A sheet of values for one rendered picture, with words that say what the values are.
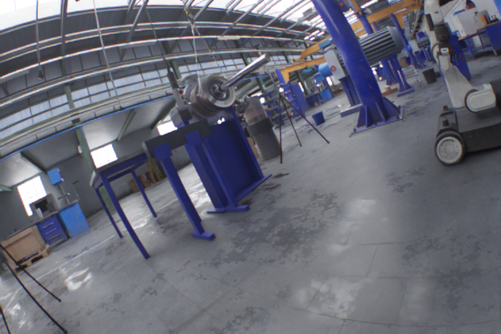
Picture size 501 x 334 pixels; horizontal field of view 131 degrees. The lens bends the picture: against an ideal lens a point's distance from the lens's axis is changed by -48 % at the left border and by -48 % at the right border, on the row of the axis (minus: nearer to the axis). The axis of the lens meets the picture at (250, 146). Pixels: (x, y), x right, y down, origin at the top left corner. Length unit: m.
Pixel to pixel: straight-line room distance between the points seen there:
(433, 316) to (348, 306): 0.29
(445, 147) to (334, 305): 1.03
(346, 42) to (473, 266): 2.72
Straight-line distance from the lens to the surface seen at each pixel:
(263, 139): 3.59
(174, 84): 1.32
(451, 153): 1.43
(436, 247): 0.93
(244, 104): 2.23
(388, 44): 4.91
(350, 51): 2.98
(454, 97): 2.59
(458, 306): 0.77
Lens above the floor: 0.65
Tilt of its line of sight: 5 degrees down
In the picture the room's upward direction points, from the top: 24 degrees counter-clockwise
